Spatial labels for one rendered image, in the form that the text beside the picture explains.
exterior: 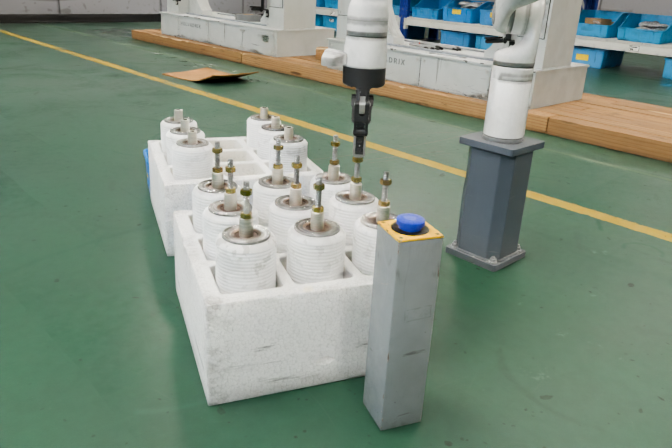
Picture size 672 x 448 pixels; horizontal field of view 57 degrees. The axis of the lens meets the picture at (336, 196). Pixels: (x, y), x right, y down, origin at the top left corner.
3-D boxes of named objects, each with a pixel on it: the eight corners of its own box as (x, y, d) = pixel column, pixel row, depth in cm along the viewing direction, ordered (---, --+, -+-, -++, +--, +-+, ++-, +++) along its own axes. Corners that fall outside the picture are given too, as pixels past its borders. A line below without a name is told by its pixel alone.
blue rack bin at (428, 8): (437, 16, 700) (439, -3, 693) (465, 19, 674) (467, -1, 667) (409, 16, 666) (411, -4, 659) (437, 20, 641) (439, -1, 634)
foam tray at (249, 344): (347, 268, 143) (351, 196, 137) (428, 364, 109) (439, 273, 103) (175, 290, 129) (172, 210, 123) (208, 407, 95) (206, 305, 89)
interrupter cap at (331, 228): (343, 224, 103) (344, 220, 103) (335, 241, 96) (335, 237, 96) (300, 218, 105) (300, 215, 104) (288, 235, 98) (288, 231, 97)
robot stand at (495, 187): (477, 237, 165) (492, 128, 154) (525, 256, 155) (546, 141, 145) (444, 251, 155) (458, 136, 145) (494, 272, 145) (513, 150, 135)
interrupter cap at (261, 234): (261, 225, 101) (261, 221, 101) (276, 243, 95) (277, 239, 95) (216, 230, 98) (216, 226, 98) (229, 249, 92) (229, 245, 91)
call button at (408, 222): (415, 224, 89) (417, 211, 88) (429, 235, 85) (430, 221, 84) (390, 227, 87) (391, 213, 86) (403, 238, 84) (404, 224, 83)
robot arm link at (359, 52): (323, 60, 111) (325, 24, 109) (385, 63, 111) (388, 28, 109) (319, 67, 103) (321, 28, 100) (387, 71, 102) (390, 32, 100)
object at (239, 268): (264, 315, 108) (265, 220, 102) (282, 344, 100) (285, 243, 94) (210, 325, 105) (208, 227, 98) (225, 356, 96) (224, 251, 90)
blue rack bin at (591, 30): (590, 32, 579) (594, 9, 572) (631, 37, 554) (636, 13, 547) (565, 34, 546) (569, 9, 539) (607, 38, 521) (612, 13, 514)
